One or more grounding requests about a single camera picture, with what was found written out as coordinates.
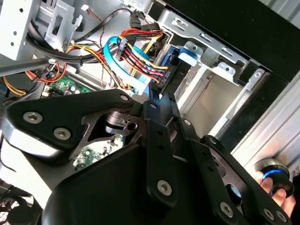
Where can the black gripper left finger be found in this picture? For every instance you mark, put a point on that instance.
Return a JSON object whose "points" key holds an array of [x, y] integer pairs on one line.
{"points": [[58, 112]]}

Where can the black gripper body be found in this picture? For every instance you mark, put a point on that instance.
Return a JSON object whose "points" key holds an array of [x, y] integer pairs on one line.
{"points": [[105, 194]]}

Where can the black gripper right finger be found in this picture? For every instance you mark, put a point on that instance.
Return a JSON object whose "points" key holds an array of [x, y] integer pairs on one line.
{"points": [[234, 178]]}

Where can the person's bare hand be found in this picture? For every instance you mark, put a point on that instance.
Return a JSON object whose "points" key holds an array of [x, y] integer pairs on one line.
{"points": [[280, 195]]}

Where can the hard disk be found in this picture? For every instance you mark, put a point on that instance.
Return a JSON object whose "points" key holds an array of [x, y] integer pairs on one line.
{"points": [[187, 55]]}

